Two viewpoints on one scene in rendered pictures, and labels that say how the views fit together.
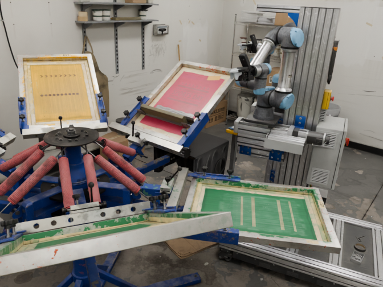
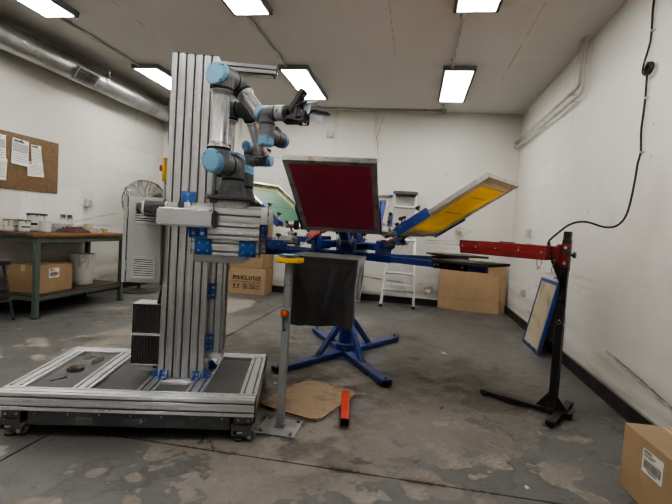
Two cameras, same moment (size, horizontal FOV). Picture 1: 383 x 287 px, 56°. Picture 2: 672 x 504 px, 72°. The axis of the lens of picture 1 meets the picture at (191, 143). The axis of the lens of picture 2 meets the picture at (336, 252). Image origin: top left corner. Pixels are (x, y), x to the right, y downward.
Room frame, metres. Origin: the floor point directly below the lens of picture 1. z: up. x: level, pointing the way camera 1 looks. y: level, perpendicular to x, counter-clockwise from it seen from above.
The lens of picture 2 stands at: (5.42, -1.33, 1.13)
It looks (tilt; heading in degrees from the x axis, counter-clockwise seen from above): 3 degrees down; 153
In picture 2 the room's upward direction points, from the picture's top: 4 degrees clockwise
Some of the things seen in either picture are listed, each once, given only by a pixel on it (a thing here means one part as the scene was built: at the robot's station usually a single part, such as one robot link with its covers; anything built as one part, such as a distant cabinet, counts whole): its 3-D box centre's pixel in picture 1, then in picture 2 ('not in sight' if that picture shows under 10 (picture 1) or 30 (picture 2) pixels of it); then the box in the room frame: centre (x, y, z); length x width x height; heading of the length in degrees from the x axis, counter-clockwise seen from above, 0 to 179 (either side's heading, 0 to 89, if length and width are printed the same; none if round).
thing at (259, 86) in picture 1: (257, 85); (251, 161); (2.25, -0.40, 1.56); 0.11 x 0.08 x 0.11; 43
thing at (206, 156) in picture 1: (207, 165); not in sight; (2.63, -0.14, 0.79); 0.46 x 0.09 x 0.33; 143
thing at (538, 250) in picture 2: not in sight; (514, 249); (3.15, 1.23, 1.06); 0.61 x 0.46 x 0.12; 23
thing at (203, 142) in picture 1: (191, 141); (328, 255); (2.74, 0.00, 0.95); 0.48 x 0.44 x 0.01; 143
